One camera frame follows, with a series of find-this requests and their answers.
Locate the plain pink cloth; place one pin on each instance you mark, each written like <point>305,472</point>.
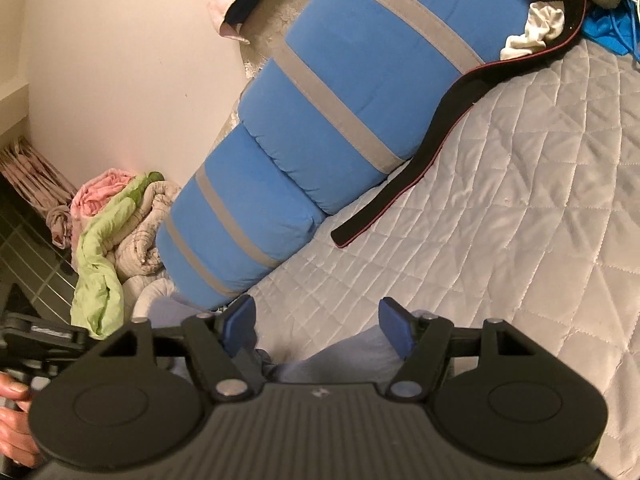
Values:
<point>97,195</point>

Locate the person's left hand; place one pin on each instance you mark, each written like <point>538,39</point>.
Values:
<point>12,425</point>

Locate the blue grey-striped pillow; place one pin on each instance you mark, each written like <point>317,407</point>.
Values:
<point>250,210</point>
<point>390,35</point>

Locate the white cloth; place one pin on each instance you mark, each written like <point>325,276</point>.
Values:
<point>535,30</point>

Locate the grey-blue fleece pants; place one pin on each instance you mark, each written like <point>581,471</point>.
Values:
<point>340,360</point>

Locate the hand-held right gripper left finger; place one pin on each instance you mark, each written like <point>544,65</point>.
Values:
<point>239,322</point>

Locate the light green cloth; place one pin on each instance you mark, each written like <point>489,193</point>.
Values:
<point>97,280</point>

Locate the black belt with red edge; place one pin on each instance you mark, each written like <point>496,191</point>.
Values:
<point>440,120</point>

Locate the cream knitted blanket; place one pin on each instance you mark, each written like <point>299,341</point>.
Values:
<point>142,240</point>

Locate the pink ribbed basket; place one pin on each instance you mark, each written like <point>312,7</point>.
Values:
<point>35,175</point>

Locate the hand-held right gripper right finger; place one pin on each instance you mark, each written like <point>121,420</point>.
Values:
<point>395,330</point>

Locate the mauve cloth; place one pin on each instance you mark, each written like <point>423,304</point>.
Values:
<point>60,227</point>

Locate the grey quilted bedspread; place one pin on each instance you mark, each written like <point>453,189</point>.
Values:
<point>525,210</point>

